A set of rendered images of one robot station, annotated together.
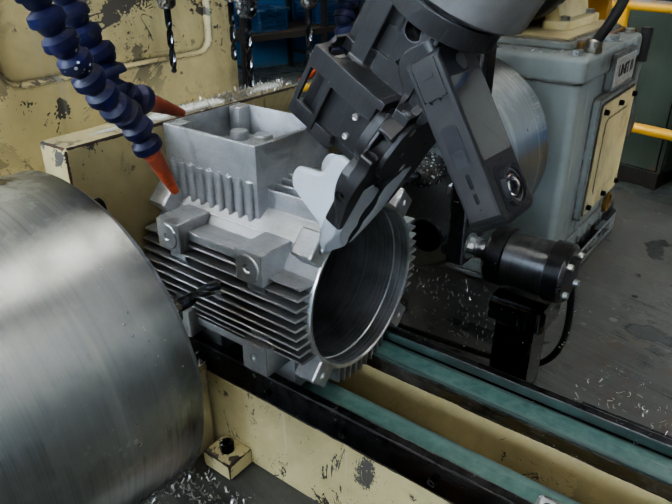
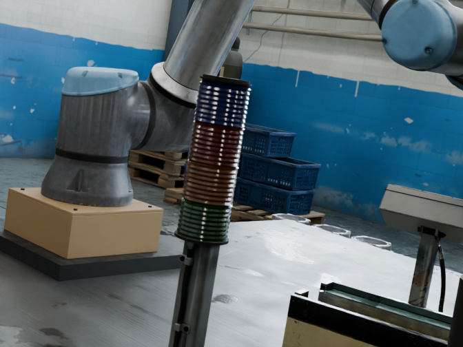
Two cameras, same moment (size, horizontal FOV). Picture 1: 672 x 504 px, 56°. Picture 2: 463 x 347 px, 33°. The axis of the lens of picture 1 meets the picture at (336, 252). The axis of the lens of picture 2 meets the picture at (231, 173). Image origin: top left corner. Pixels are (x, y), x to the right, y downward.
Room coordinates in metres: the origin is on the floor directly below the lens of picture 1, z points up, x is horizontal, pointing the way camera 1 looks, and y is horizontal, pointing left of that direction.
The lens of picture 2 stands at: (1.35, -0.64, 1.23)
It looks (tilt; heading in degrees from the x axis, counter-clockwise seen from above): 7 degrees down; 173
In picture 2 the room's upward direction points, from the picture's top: 9 degrees clockwise
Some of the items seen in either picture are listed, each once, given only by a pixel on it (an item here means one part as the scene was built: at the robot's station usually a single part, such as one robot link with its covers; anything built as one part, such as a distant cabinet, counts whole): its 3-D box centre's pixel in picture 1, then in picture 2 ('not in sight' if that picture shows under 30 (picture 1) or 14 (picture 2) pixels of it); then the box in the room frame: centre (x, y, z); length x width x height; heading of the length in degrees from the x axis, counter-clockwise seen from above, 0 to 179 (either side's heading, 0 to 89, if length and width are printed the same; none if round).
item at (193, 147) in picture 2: not in sight; (215, 142); (0.48, -0.56, 1.14); 0.06 x 0.06 x 0.04
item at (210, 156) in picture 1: (248, 158); not in sight; (0.59, 0.08, 1.11); 0.12 x 0.11 x 0.07; 53
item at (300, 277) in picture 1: (283, 256); not in sight; (0.56, 0.05, 1.02); 0.20 x 0.19 x 0.19; 53
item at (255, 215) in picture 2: not in sight; (249, 171); (-5.34, 0.31, 0.39); 1.20 x 0.80 x 0.79; 49
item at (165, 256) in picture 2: not in sight; (80, 245); (-0.26, -0.74, 0.82); 0.32 x 0.32 x 0.03; 41
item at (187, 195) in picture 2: not in sight; (210, 181); (0.48, -0.56, 1.10); 0.06 x 0.06 x 0.04
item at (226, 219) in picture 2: not in sight; (204, 219); (0.48, -0.56, 1.05); 0.06 x 0.06 x 0.04
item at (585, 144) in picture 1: (517, 140); not in sight; (1.04, -0.31, 0.99); 0.35 x 0.31 x 0.37; 143
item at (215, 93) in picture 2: not in sight; (222, 104); (0.48, -0.56, 1.19); 0.06 x 0.06 x 0.04
